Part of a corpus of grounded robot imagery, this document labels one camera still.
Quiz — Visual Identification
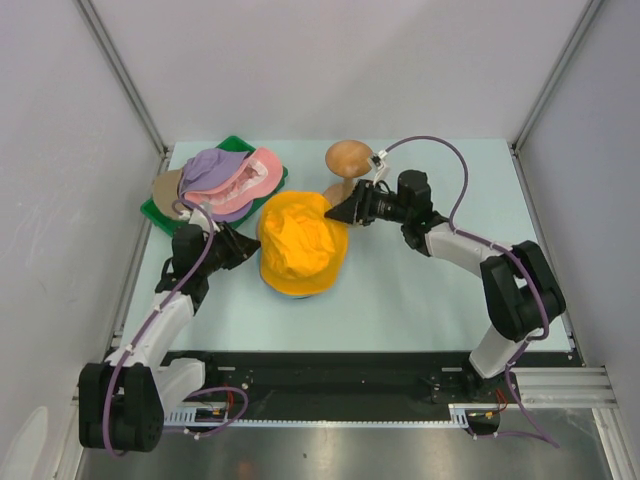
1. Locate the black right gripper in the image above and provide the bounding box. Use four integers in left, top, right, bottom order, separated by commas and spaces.
324, 179, 410, 227

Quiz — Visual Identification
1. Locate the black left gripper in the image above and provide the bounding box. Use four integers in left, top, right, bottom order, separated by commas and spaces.
197, 220, 261, 276

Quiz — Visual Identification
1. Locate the orange hat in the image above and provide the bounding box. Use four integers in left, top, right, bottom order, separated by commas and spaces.
257, 191, 349, 297

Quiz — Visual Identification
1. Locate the pink hat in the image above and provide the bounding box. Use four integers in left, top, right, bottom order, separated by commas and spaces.
179, 147, 284, 215

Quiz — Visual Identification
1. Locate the lavender purple hat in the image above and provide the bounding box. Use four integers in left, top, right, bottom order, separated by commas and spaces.
179, 148, 268, 223

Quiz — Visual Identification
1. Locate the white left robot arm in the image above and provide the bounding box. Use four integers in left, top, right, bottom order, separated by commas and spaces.
78, 223, 260, 455

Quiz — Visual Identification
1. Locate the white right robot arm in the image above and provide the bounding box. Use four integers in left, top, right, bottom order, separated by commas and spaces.
325, 170, 566, 401

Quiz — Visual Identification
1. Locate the wooden hat stand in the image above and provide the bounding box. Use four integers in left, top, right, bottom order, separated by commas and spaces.
323, 140, 375, 229

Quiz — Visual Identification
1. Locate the green plastic tray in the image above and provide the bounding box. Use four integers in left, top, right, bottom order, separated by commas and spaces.
140, 136, 288, 235

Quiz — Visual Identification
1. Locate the tan brimmed hat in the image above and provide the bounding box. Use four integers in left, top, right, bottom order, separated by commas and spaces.
152, 169, 188, 220

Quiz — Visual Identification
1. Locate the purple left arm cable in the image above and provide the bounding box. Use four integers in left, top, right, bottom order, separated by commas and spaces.
102, 199, 250, 459

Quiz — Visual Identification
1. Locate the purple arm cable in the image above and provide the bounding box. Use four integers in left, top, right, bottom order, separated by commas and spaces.
102, 199, 250, 459
379, 134, 560, 449

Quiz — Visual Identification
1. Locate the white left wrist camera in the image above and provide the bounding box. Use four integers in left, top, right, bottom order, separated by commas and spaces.
179, 209, 220, 235

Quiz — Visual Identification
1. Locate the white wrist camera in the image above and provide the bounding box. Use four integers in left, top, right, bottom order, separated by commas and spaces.
368, 149, 390, 185
179, 209, 220, 235

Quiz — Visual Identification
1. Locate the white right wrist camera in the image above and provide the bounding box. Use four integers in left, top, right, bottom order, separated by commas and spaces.
368, 149, 390, 185

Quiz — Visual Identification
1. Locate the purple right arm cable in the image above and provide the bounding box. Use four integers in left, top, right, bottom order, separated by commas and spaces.
379, 134, 560, 449

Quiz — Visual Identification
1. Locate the aluminium frame post left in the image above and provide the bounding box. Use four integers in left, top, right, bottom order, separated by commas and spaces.
73, 0, 168, 158

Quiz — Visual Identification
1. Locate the aluminium frame post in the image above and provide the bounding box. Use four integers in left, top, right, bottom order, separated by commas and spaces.
73, 0, 168, 158
511, 0, 608, 155

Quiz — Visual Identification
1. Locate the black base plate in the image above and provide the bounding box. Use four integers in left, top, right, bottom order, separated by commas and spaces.
159, 349, 584, 422

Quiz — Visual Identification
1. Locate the white slotted cable duct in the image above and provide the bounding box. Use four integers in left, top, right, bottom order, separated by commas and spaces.
162, 402, 501, 430

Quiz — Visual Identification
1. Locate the aluminium frame post right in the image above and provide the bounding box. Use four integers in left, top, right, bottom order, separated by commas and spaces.
511, 0, 608, 155

